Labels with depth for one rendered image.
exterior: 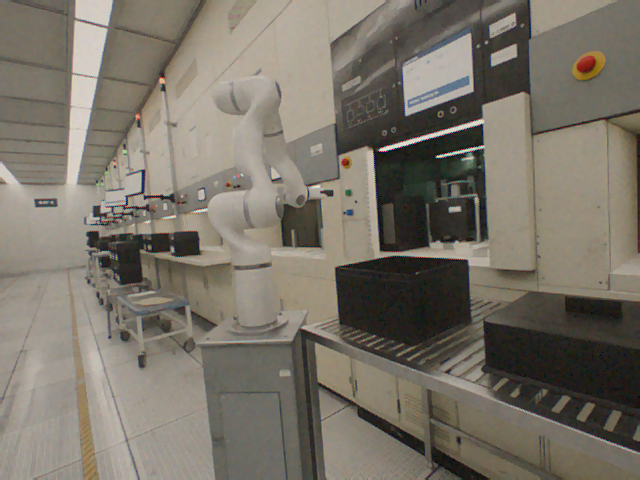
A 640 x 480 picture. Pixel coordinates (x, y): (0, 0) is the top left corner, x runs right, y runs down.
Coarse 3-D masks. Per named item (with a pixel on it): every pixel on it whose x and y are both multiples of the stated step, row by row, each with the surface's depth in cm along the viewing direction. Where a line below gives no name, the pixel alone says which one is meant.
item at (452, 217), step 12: (456, 192) 172; (432, 204) 174; (444, 204) 169; (456, 204) 164; (468, 204) 162; (432, 216) 175; (444, 216) 170; (456, 216) 165; (468, 216) 161; (432, 228) 176; (444, 228) 170; (456, 228) 165; (468, 228) 162; (444, 240) 176; (468, 240) 171
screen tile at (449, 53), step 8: (464, 40) 112; (448, 48) 117; (456, 48) 114; (464, 48) 112; (440, 56) 119; (448, 56) 117; (456, 56) 115; (464, 56) 112; (440, 64) 120; (456, 64) 115; (464, 64) 113; (440, 72) 120; (448, 72) 117; (456, 72) 115; (464, 72) 113; (440, 80) 120
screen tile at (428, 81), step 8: (416, 64) 127; (424, 64) 125; (432, 64) 122; (408, 72) 130; (416, 72) 128; (432, 72) 122; (424, 80) 125; (432, 80) 123; (408, 88) 131; (416, 88) 128; (424, 88) 126; (408, 96) 131
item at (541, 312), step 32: (512, 320) 61; (544, 320) 59; (576, 320) 58; (608, 320) 57; (512, 352) 59; (544, 352) 55; (576, 352) 51; (608, 352) 48; (544, 384) 55; (576, 384) 52; (608, 384) 49
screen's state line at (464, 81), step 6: (462, 78) 114; (468, 78) 112; (450, 84) 117; (456, 84) 116; (462, 84) 114; (468, 84) 112; (432, 90) 123; (438, 90) 121; (444, 90) 119; (450, 90) 118; (420, 96) 127; (426, 96) 125; (432, 96) 123; (438, 96) 121; (408, 102) 132; (414, 102) 130; (420, 102) 127
